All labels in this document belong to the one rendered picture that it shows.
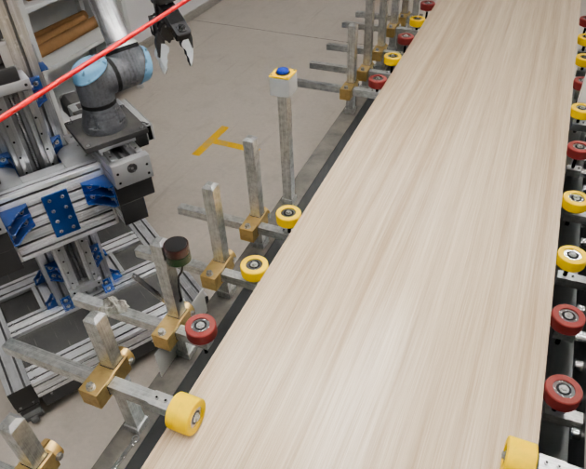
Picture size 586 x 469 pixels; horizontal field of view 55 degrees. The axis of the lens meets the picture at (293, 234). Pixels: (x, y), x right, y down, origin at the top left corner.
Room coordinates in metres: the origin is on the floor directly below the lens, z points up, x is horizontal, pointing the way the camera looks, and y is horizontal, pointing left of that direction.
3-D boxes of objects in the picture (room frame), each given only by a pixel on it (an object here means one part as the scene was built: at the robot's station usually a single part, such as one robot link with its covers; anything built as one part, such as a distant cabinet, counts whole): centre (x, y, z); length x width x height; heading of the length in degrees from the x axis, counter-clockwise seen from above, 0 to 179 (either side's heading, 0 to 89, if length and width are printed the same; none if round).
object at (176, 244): (1.01, 0.28, 1.03); 0.06 x 0.06 x 0.22; 66
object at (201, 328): (0.95, 0.25, 0.85); 0.08 x 0.08 x 0.11
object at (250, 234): (1.46, 0.12, 0.81); 0.14 x 0.06 x 0.05; 156
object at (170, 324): (1.00, 0.33, 0.85); 0.14 x 0.06 x 0.05; 156
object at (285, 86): (1.72, 0.01, 1.18); 0.07 x 0.07 x 0.08; 66
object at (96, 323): (0.80, 0.42, 0.89); 0.04 x 0.04 x 0.48; 66
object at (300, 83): (2.38, -0.22, 0.83); 0.44 x 0.03 x 0.04; 66
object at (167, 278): (1.03, 0.32, 0.89); 0.04 x 0.04 x 0.48; 66
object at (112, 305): (1.06, 0.50, 0.87); 0.09 x 0.07 x 0.02; 66
